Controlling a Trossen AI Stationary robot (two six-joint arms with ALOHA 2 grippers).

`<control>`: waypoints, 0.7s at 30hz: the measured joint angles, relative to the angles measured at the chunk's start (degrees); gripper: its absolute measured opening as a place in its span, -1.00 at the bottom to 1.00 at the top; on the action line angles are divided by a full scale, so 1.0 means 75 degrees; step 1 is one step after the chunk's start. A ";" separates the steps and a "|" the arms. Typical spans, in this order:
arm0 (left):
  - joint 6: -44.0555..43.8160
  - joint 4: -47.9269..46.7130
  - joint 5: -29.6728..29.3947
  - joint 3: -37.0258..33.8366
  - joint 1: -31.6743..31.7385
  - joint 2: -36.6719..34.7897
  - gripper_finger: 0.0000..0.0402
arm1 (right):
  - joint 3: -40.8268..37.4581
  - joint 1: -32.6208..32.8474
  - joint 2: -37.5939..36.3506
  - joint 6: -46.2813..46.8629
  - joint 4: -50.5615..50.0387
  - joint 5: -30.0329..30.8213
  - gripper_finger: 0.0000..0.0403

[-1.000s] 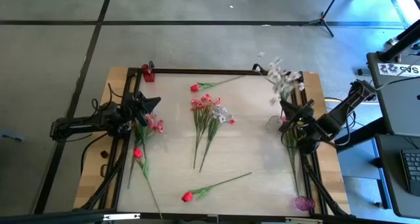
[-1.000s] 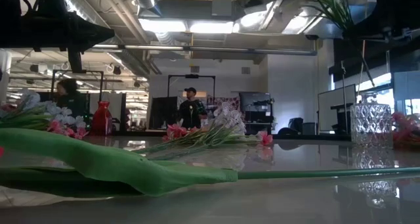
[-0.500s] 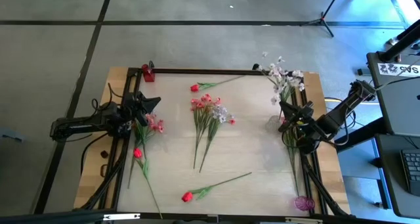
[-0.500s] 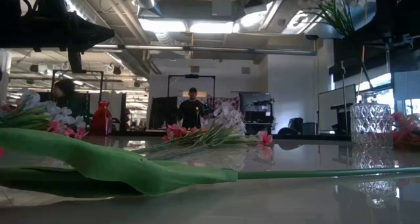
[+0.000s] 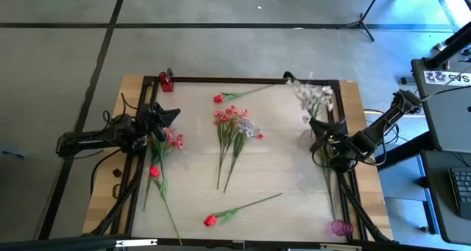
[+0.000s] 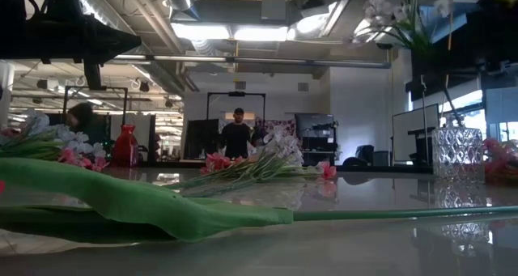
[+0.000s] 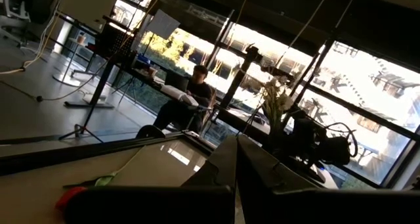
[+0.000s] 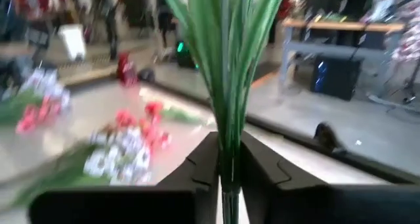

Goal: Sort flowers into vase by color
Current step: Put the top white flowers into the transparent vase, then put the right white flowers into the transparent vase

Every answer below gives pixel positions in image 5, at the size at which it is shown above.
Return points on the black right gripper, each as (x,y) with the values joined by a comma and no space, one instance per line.
(339,135)

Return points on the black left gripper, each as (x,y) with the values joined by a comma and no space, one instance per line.
(149,116)

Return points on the white artificial flower bunch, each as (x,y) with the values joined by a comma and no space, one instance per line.
(312,94)

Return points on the red artificial tulip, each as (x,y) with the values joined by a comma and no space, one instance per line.
(218,98)
(154,171)
(209,220)

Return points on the lavender artificial flower bunch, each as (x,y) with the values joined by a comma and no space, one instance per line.
(247,127)

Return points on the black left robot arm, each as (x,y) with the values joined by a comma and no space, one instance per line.
(92,137)

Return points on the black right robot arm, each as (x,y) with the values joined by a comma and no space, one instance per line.
(375,131)

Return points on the clear cut-glass vase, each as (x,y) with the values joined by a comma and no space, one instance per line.
(304,138)

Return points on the pink glass vase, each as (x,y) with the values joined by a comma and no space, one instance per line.
(341,228)

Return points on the black tripod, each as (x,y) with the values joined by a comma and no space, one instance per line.
(362,23)

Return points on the black desk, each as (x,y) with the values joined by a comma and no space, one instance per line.
(445,111)

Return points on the white printed label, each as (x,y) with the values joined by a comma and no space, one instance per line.
(443,77)

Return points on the black laptop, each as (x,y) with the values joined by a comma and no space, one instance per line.
(460,192)

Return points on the black pole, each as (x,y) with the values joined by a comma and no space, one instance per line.
(447,52)

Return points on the grey floor object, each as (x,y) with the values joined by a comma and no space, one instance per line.
(13,152)

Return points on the black aluminium table frame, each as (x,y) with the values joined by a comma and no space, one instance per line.
(239,79)

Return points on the silver metal bracket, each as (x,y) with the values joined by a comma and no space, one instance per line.
(136,243)

